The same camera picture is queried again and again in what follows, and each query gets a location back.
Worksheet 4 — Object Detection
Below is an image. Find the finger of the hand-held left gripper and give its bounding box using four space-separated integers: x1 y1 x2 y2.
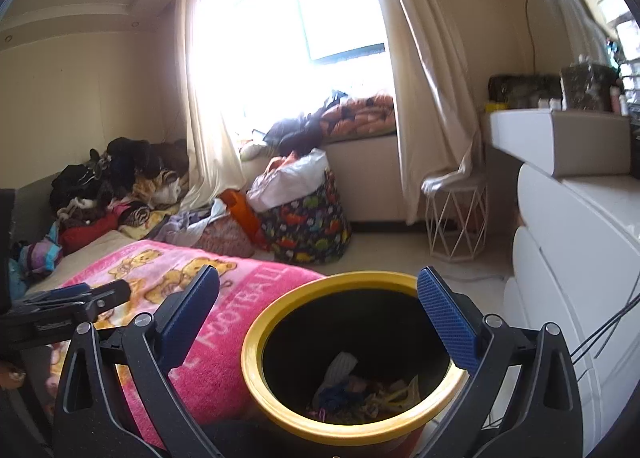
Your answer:
24 282 94 308
75 279 132 323

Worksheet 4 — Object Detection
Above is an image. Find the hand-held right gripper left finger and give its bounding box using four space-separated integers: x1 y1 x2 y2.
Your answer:
52 265 221 458

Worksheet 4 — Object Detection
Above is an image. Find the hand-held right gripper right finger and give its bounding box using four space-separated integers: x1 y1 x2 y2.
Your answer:
412 265 585 458

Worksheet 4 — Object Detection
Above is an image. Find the yellow rimmed black bin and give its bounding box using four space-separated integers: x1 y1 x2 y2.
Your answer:
241 272 471 458

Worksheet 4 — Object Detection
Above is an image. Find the striped purple blue cloth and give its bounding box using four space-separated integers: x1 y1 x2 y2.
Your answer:
22 235 63 274

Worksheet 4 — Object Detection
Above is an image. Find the beige bed mattress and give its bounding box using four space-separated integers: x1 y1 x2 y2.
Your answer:
25 230 146 299

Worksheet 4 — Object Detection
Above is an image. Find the red garment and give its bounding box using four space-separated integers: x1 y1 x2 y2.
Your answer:
59 215 123 256

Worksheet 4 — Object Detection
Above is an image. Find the pink bear print blanket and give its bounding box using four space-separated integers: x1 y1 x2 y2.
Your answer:
45 238 326 449

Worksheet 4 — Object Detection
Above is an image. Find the floral fabric bag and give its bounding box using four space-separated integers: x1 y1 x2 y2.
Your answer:
195 220 256 259

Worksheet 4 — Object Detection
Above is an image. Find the lavender white garment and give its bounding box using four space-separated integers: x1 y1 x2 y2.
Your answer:
160 200 228 246

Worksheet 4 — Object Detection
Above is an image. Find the grey headboard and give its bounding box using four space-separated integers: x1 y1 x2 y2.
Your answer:
10 173 66 244

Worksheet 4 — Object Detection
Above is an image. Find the orange bag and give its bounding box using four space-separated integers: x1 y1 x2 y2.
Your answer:
220 189 263 249

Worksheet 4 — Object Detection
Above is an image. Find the pile of dark clothes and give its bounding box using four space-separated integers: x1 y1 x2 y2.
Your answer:
49 137 191 229

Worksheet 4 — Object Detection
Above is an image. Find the dinosaur print laundry basket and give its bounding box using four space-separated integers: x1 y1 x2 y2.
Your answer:
260 170 353 266

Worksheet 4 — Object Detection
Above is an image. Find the white chest of drawers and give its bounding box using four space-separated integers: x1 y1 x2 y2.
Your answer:
502 163 640 458

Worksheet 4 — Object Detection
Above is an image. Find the cream curtain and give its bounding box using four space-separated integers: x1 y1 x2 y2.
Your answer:
355 0 481 224
175 0 251 211

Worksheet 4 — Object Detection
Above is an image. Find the white window seat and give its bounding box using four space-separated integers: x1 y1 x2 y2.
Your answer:
320 133 416 234

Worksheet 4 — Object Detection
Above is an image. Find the white bag of laundry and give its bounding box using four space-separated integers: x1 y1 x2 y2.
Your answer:
247 148 328 211

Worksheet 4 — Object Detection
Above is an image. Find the dark jacket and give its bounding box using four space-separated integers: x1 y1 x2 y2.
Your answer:
263 110 326 151

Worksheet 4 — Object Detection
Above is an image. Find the orange patterned quilt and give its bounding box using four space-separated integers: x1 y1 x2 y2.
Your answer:
320 94 396 139

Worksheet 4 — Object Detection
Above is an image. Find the white vanity table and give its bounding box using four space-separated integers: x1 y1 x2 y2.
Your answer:
481 108 633 179

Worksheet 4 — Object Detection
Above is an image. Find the dark mesh container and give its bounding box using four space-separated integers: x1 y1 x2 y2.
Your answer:
560 63 621 111

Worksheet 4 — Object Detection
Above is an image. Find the black framed window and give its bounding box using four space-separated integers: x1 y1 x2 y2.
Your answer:
200 0 396 139

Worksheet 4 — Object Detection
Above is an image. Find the clear plastic organizer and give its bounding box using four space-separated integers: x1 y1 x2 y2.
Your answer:
617 18 640 119

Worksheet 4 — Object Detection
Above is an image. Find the round vanity mirror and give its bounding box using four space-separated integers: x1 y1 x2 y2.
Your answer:
524 0 618 74

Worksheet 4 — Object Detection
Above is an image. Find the white wire stool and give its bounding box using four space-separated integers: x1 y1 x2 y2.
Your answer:
421 173 488 264

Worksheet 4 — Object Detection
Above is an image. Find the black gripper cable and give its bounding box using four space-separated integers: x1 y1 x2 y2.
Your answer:
570 283 640 369

